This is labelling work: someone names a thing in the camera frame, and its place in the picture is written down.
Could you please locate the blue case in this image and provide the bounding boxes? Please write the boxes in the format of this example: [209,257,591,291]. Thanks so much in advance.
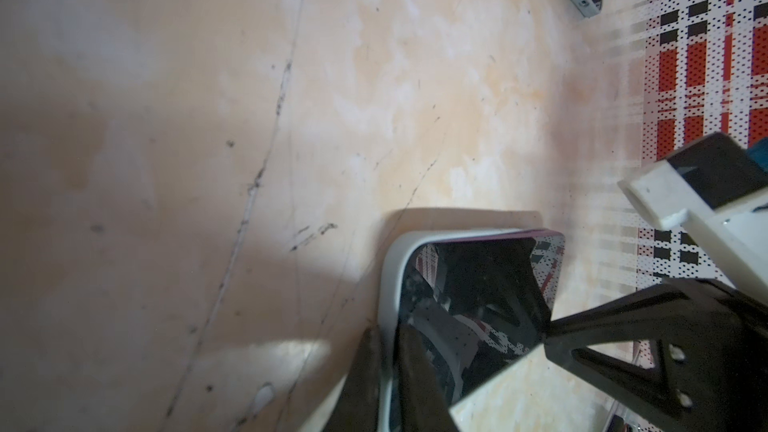
[377,228,543,431]

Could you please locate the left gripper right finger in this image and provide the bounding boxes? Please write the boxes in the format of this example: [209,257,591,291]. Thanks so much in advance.
[397,323,459,432]

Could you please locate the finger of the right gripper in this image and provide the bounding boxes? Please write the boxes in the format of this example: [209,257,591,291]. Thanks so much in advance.
[544,279,767,431]

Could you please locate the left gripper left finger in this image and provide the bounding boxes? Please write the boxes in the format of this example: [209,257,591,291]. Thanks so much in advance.
[324,326,383,432]

